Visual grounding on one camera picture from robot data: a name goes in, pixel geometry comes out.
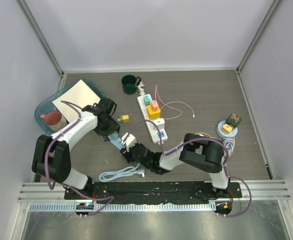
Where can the teal plastic tray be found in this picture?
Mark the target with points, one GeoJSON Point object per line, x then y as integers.
{"type": "Point", "coordinates": [47, 105]}

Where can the white power strip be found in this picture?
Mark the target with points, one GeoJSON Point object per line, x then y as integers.
{"type": "Point", "coordinates": [153, 130]}

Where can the small yellow usb charger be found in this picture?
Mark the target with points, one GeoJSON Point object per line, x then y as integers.
{"type": "Point", "coordinates": [124, 118]}

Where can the green patterned box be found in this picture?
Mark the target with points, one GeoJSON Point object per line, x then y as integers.
{"type": "Point", "coordinates": [233, 120]}

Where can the teal plug adapter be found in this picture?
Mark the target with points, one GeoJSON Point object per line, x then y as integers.
{"type": "Point", "coordinates": [146, 100]}

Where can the pink charger plug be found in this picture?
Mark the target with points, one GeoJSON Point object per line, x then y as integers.
{"type": "Point", "coordinates": [154, 105]}

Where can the white usb charger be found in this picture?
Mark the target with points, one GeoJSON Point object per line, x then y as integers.
{"type": "Point", "coordinates": [160, 123]}

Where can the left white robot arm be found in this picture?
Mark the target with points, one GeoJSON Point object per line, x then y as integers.
{"type": "Point", "coordinates": [52, 154]}

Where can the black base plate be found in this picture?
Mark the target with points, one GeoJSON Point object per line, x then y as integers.
{"type": "Point", "coordinates": [162, 192]}

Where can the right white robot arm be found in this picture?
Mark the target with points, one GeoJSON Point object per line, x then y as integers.
{"type": "Point", "coordinates": [204, 153]}

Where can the white square board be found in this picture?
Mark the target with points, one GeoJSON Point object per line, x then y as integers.
{"type": "Point", "coordinates": [81, 95]}

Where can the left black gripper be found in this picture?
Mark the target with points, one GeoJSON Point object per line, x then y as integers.
{"type": "Point", "coordinates": [114, 126]}

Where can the yellow cube socket adapter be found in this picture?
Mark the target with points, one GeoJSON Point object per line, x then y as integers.
{"type": "Point", "coordinates": [152, 115]}

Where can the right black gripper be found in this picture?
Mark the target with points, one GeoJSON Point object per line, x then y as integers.
{"type": "Point", "coordinates": [128, 155]}

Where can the small teal charger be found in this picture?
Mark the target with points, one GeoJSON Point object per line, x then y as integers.
{"type": "Point", "coordinates": [114, 136]}

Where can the dark green mug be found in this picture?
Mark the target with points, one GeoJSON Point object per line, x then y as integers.
{"type": "Point", "coordinates": [130, 84]}

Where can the round blue socket base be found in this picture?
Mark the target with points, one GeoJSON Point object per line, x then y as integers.
{"type": "Point", "coordinates": [222, 135]}

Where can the pink mug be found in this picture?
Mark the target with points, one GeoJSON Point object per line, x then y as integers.
{"type": "Point", "coordinates": [55, 120]}

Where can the light blue power strip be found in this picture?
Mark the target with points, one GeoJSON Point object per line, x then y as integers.
{"type": "Point", "coordinates": [118, 144]}

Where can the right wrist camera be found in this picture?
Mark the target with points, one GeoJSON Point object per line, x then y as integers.
{"type": "Point", "coordinates": [128, 141]}

